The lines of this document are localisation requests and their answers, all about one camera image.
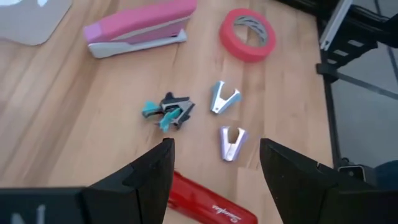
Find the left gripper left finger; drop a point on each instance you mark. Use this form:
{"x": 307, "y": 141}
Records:
{"x": 140, "y": 186}

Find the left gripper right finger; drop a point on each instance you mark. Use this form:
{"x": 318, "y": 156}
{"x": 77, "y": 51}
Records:
{"x": 304, "y": 193}

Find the red stapler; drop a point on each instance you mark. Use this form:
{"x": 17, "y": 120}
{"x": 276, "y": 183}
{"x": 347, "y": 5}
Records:
{"x": 202, "y": 202}

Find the purple staple remover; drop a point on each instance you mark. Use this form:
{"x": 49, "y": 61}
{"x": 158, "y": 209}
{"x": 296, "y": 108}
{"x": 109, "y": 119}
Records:
{"x": 231, "y": 152}

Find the pale blue staple remover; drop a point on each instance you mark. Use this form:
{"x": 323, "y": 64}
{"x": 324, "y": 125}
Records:
{"x": 217, "y": 102}

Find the pink and white stapler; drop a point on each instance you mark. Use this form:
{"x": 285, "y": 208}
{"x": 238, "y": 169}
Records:
{"x": 140, "y": 25}

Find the red tape roll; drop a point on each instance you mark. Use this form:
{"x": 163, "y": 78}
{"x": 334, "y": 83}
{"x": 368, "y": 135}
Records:
{"x": 230, "y": 40}

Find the white plastic bin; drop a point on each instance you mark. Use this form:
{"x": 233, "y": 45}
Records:
{"x": 31, "y": 25}

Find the black table frame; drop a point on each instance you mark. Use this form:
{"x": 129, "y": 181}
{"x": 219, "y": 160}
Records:
{"x": 333, "y": 124}

